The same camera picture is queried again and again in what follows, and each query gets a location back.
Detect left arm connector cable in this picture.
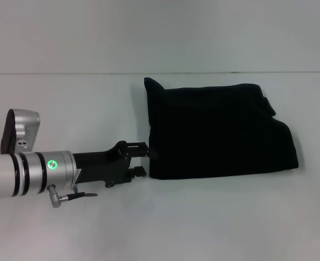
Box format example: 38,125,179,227
47,184,98,209

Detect black t-shirt with white print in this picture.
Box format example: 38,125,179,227
143,77,299,181

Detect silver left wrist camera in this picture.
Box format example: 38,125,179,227
0,108,41,156

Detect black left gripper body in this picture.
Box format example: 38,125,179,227
72,140,135,189

